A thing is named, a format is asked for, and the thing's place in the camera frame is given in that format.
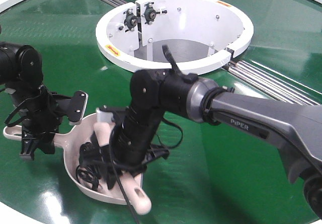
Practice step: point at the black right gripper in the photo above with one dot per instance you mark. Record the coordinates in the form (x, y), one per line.
(132, 149)

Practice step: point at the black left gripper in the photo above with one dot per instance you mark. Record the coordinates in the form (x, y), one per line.
(40, 115)

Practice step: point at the beige plastic dustpan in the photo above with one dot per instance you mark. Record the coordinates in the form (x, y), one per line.
(70, 143)

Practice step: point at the beige hand brush black bristles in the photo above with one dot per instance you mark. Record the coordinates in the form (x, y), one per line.
(130, 189)

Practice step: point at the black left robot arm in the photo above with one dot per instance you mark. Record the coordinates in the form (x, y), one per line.
(21, 64)

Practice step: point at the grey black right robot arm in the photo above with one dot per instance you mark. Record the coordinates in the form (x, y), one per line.
(293, 129)

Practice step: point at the left black bearing block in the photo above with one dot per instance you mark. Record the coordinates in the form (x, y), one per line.
(130, 20)

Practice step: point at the black bearing block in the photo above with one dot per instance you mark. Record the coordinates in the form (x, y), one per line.
(130, 20)
(150, 13)

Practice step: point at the right black bearing block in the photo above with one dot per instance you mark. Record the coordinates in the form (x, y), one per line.
(150, 13)

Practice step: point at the right steel roller bars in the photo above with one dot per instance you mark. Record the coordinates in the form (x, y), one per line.
(269, 84)

